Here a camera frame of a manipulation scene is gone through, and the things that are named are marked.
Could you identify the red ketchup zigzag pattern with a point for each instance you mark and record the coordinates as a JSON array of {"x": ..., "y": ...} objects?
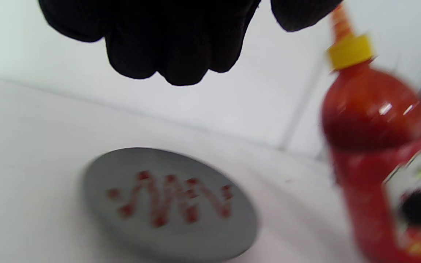
[{"x": 159, "y": 204}]

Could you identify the person's left hand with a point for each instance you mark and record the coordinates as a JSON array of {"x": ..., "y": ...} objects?
[{"x": 174, "y": 36}]

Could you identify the red ketchup bottle yellow cap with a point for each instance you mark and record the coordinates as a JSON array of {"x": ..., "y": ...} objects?
[{"x": 364, "y": 120}]

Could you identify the round grey plate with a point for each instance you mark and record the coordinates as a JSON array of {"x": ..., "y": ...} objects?
[{"x": 181, "y": 241}]

